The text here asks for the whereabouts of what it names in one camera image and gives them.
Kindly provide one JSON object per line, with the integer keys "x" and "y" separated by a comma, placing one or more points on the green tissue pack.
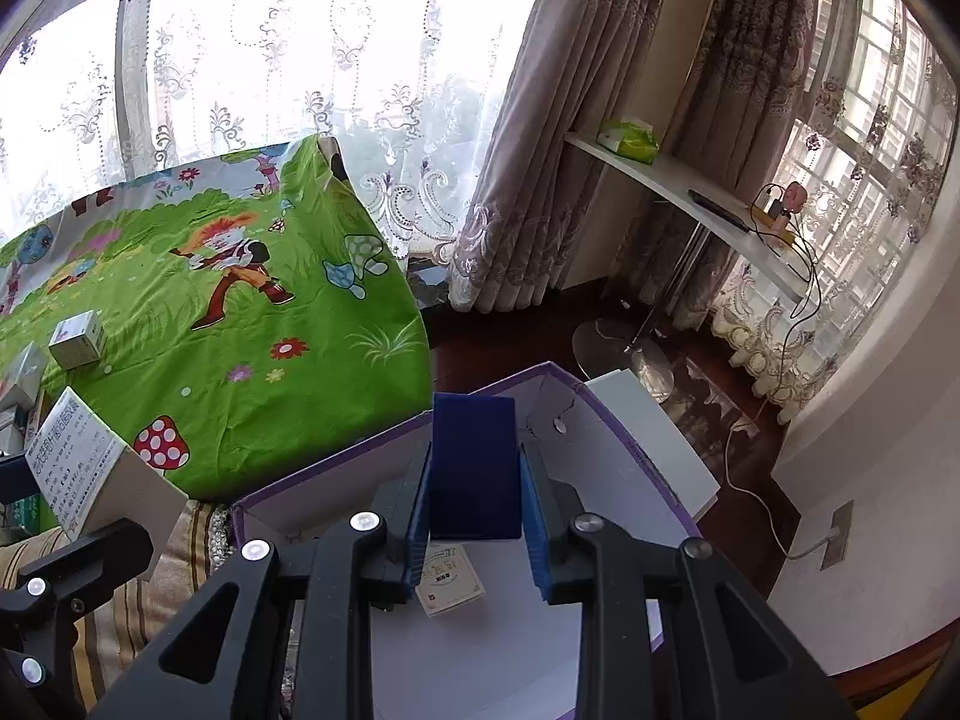
{"x": 628, "y": 139}

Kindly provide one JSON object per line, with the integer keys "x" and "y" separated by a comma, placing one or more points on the black remote control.
{"x": 716, "y": 208}

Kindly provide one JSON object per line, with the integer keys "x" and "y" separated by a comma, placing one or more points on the thick patterned mauve curtain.
{"x": 750, "y": 90}
{"x": 570, "y": 127}

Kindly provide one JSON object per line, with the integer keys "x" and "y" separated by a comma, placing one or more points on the dark blue box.
{"x": 476, "y": 465}

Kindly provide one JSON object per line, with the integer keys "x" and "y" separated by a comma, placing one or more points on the white box lid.
{"x": 660, "y": 442}

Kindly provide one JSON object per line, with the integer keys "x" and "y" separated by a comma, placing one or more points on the white box with printed text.
{"x": 82, "y": 465}

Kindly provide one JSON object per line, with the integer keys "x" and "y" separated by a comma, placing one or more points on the yellow power strip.
{"x": 772, "y": 223}

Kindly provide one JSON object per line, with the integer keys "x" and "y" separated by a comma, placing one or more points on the lace curtain with floral hem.
{"x": 847, "y": 300}

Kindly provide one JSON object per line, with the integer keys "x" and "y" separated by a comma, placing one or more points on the striped beige sofa cover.
{"x": 142, "y": 615}

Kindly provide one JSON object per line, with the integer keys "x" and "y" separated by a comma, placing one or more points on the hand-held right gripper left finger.
{"x": 416, "y": 532}

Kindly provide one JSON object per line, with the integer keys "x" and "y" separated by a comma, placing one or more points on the white lace sheer curtain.
{"x": 300, "y": 52}

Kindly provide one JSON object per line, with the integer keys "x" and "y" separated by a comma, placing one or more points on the small white card box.
{"x": 450, "y": 577}

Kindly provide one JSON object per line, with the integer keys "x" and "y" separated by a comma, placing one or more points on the purple cardboard box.
{"x": 330, "y": 487}

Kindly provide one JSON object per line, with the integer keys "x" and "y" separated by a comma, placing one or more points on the green cartoon printed cloth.
{"x": 262, "y": 360}

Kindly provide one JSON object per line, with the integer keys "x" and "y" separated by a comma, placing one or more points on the wall socket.
{"x": 836, "y": 536}

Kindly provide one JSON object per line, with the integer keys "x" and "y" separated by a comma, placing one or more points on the window grille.
{"x": 885, "y": 52}

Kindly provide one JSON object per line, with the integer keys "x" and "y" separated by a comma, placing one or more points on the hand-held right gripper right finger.
{"x": 534, "y": 532}

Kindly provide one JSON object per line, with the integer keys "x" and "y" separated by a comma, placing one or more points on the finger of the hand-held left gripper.
{"x": 13, "y": 476}
{"x": 82, "y": 566}

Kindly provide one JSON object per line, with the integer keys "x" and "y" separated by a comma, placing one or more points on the small pink gadget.
{"x": 793, "y": 199}

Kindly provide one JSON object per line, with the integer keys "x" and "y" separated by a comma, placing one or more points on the chrome shelf leg round base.
{"x": 622, "y": 352}

